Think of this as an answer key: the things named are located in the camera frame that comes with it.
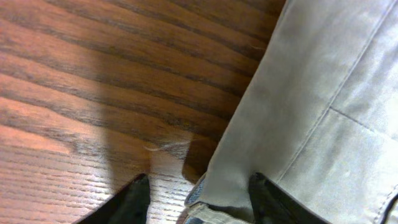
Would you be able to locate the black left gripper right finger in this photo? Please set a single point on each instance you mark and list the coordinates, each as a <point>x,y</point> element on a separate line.
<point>271,205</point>

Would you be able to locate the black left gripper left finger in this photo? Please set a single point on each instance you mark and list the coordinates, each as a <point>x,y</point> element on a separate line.
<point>128,206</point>

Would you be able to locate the beige khaki shorts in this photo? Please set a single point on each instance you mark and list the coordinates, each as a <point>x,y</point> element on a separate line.
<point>318,119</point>

